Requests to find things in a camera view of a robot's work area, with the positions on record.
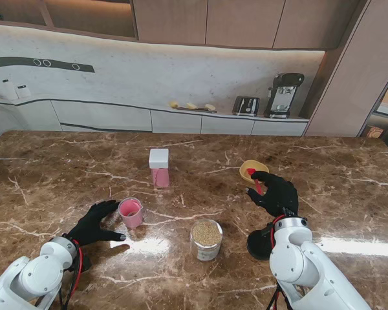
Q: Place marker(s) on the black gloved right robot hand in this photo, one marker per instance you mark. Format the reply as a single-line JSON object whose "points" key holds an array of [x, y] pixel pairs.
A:
{"points": [[276, 195]]}

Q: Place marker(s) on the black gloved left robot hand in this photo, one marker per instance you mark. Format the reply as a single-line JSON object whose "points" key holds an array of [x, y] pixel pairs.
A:
{"points": [[90, 226]]}

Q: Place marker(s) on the red plastic scoop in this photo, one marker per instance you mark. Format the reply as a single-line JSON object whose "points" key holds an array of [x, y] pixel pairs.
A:
{"points": [[257, 185]]}

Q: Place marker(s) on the yellow plastic bowl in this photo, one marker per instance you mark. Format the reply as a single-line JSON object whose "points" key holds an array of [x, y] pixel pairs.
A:
{"points": [[245, 166]]}

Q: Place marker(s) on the pink plastic measuring cup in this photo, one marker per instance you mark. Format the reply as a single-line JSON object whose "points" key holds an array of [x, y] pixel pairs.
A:
{"points": [[131, 213]]}

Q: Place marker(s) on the black round jar lid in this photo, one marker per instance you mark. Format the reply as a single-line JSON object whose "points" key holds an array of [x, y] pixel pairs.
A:
{"points": [[258, 243]]}

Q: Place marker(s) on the clear grain jar with label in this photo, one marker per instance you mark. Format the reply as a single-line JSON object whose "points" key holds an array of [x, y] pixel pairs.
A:
{"points": [[206, 239]]}

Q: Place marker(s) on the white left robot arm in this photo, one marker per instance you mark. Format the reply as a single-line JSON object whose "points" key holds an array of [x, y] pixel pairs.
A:
{"points": [[32, 271]]}

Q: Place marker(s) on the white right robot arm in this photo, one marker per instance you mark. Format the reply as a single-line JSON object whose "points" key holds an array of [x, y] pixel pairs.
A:
{"points": [[300, 264]]}

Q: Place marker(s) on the clear airtight container white lid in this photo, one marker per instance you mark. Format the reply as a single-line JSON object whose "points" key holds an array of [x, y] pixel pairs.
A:
{"points": [[159, 168]]}

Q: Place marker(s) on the black silver toaster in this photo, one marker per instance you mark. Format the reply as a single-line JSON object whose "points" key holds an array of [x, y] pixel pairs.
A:
{"points": [[245, 106]]}

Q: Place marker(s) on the black espresso machine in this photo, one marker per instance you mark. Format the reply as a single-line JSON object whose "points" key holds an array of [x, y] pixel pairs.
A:
{"points": [[284, 93]]}

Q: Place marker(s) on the yellow fruit piece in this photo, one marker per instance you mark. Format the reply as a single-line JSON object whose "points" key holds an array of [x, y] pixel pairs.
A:
{"points": [[191, 105], [209, 107], [173, 104]]}

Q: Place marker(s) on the white counter with drawers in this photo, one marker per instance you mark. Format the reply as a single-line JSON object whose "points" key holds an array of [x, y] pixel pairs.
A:
{"points": [[116, 117]]}

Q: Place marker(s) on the orange printed box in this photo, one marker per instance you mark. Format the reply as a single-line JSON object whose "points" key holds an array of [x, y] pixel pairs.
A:
{"points": [[374, 132]]}

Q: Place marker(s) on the dark serving board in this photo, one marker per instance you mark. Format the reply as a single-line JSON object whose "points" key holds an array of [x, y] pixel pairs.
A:
{"points": [[197, 109]]}

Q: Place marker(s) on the brown tall cabinet panel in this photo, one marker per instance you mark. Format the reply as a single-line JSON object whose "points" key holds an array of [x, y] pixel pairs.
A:
{"points": [[339, 90]]}

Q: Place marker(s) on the short white bottle black cap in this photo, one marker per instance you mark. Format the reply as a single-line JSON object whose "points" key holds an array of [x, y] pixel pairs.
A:
{"points": [[23, 92]]}

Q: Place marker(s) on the tall white bottle black cap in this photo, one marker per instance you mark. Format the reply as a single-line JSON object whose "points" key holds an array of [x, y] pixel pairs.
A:
{"points": [[8, 90]]}

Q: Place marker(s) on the brown wooden wall cabinets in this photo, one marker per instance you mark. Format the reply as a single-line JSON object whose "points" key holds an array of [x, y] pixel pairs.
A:
{"points": [[239, 22]]}

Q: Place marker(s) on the black wall panel with rings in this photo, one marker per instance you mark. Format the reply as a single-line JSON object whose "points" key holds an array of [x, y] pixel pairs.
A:
{"points": [[19, 62]]}

